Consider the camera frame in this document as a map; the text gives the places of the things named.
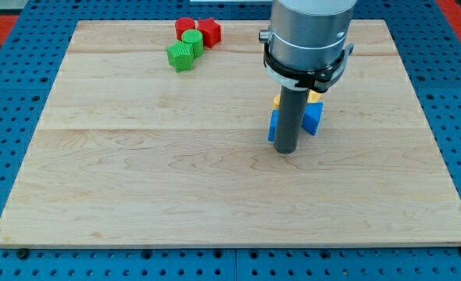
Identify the blue block right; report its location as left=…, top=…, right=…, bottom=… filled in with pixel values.
left=302, top=102, right=323, bottom=136

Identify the red cylinder block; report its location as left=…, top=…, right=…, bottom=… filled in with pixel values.
left=174, top=17, right=196, bottom=41

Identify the yellow block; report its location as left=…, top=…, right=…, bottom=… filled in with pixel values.
left=273, top=90, right=323, bottom=110

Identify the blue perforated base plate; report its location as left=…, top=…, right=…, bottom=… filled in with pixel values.
left=0, top=0, right=461, bottom=280

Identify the blue cube block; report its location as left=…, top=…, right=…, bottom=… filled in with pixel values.
left=268, top=109, right=279, bottom=141

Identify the black clamp ring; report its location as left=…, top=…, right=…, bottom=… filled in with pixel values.
left=263, top=41, right=355, bottom=94

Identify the wooden board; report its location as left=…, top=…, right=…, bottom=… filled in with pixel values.
left=0, top=20, right=461, bottom=249

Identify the red star block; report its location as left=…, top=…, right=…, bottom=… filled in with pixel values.
left=198, top=17, right=222, bottom=48

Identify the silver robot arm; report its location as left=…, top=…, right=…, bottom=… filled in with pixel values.
left=259, top=0, right=357, bottom=93

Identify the green star block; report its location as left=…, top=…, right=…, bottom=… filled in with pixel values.
left=166, top=41, right=195, bottom=72

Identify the green cylinder block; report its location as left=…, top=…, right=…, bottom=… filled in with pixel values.
left=181, top=29, right=204, bottom=58

